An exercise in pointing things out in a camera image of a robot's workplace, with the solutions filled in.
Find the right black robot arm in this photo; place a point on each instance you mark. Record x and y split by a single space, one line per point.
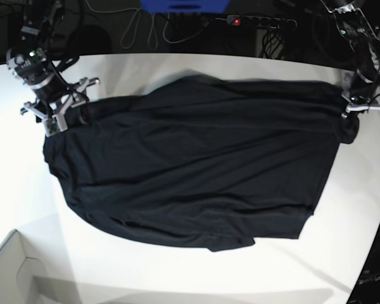
29 60

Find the white cardboard box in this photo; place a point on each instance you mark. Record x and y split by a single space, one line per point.
24 279

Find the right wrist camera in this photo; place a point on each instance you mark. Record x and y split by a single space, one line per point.
54 125

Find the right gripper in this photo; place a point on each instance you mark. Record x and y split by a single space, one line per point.
53 114

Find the black power strip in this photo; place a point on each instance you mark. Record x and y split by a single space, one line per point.
262 22

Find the black t-shirt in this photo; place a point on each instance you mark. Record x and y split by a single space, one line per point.
202 162

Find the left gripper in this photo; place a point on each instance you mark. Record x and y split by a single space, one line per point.
360 94

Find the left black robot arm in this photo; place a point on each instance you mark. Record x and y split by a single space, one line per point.
353 26

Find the blue plastic bin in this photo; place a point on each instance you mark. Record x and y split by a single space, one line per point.
184 6

